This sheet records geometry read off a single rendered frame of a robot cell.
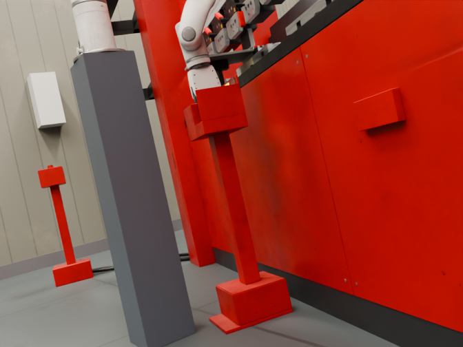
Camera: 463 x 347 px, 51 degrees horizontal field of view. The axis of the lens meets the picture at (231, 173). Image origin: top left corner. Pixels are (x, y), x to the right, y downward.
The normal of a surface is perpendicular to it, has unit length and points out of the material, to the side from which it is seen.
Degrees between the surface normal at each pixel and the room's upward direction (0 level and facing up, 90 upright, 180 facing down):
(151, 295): 90
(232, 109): 90
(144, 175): 90
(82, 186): 90
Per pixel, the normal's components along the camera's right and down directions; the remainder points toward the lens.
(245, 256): 0.33, -0.06
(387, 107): -0.93, 0.21
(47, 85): 0.51, -0.11
